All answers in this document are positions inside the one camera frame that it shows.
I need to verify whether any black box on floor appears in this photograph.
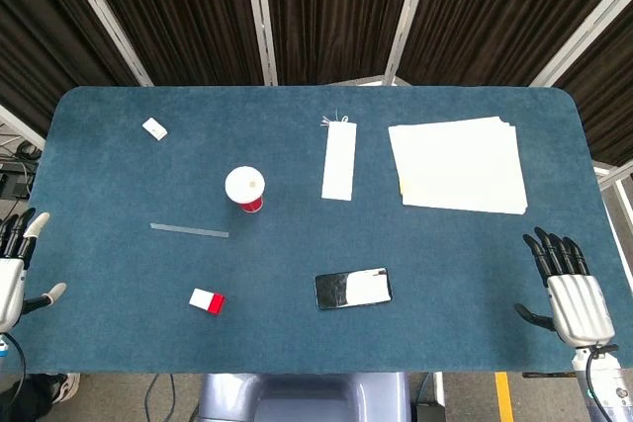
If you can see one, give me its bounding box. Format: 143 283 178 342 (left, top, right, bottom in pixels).
413 402 447 422

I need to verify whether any black and white shoe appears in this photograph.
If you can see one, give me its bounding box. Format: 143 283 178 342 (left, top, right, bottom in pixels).
50 373 82 405

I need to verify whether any grey thin stick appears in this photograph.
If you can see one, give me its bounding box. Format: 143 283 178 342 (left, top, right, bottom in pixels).
149 222 230 239

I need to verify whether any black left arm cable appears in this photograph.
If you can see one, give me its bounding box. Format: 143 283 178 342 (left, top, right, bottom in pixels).
0 332 28 396

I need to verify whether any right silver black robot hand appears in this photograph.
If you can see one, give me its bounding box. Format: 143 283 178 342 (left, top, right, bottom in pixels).
513 226 617 348

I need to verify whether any white and red box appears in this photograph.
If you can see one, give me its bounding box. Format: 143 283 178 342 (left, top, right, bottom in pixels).
188 288 226 315

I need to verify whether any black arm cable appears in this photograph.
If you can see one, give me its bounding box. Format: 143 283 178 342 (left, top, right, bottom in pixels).
585 344 620 422
0 332 28 396

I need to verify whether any black equipment with cables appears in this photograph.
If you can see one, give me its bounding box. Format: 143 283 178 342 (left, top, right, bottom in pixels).
0 141 42 202

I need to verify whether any small white eraser block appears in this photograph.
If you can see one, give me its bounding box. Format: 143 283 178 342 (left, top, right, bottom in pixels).
141 117 169 141

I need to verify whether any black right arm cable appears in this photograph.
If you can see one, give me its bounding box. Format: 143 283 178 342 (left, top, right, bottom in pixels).
585 344 620 422

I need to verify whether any black smartphone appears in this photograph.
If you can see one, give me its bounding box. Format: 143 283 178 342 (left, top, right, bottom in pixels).
315 267 395 312

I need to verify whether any white paper stack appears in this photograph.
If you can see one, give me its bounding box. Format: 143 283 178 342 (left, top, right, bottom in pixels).
387 116 529 216

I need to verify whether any brown curtain partition panel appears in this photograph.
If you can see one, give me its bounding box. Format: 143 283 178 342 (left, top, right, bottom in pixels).
529 0 633 169
53 0 278 88
241 0 436 88
0 0 154 139
384 0 633 88

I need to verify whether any blue table mat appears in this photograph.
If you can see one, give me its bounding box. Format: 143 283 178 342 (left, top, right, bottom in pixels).
0 85 633 377

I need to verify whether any lavender robot torso base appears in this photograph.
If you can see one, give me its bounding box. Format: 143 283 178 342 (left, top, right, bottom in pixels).
196 372 412 422

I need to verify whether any white bookmark with tassel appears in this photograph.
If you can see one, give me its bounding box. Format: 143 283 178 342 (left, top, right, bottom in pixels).
319 115 359 203

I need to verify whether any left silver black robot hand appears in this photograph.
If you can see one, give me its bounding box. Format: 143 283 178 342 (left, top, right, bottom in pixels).
0 208 68 335

